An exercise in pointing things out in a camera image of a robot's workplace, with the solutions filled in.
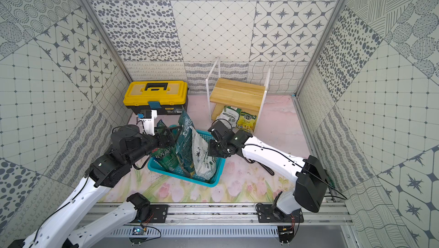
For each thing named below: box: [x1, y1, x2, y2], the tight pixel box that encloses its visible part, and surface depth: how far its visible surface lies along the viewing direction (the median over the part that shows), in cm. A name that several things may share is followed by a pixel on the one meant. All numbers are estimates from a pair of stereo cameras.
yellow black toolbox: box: [122, 80, 189, 115], surface depth 100 cm
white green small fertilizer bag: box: [216, 105, 242, 129], surface depth 103 cm
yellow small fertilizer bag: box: [235, 112, 258, 134], surface depth 102 cm
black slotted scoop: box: [246, 158, 275, 176], surface depth 88 cm
